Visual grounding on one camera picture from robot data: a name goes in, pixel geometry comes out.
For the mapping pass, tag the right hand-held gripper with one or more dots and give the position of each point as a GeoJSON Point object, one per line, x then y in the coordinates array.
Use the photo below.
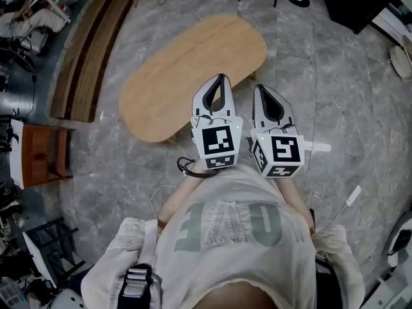
{"type": "Point", "coordinates": [284, 150]}

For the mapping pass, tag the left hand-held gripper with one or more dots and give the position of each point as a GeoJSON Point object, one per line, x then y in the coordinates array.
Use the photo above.
{"type": "Point", "coordinates": [215, 140]}

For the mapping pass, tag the dark wooden step platform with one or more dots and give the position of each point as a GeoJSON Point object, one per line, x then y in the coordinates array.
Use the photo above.
{"type": "Point", "coordinates": [90, 60]}

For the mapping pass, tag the brown wooden cabinet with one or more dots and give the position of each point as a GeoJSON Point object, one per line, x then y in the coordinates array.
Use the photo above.
{"type": "Point", "coordinates": [42, 156]}

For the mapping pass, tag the person's right forearm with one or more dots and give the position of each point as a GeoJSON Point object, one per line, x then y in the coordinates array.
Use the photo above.
{"type": "Point", "coordinates": [294, 201]}

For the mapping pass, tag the person's white shirt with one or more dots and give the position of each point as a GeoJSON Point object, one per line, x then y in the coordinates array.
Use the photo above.
{"type": "Point", "coordinates": [241, 253]}

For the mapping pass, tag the person's left forearm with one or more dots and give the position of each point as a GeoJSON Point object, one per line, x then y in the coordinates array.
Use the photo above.
{"type": "Point", "coordinates": [180, 195]}

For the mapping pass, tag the white round stool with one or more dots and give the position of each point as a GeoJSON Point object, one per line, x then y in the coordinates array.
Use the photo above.
{"type": "Point", "coordinates": [400, 60]}

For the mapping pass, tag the long white power strip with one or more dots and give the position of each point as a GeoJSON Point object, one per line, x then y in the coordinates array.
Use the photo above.
{"type": "Point", "coordinates": [353, 195]}

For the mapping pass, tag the black display fridge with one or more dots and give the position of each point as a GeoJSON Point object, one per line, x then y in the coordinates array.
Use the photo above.
{"type": "Point", "coordinates": [357, 2]}

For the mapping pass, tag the black metal frame table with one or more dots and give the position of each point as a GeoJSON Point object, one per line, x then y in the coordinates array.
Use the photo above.
{"type": "Point", "coordinates": [48, 246]}

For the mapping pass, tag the light wooden coffee table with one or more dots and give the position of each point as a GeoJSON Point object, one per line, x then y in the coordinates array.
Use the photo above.
{"type": "Point", "coordinates": [193, 76]}

